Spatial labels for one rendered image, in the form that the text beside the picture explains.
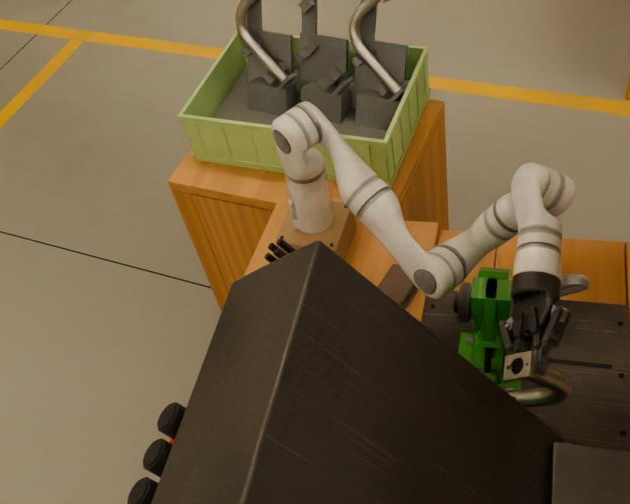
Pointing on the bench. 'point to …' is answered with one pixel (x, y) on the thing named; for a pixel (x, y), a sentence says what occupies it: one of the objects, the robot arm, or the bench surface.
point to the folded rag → (398, 286)
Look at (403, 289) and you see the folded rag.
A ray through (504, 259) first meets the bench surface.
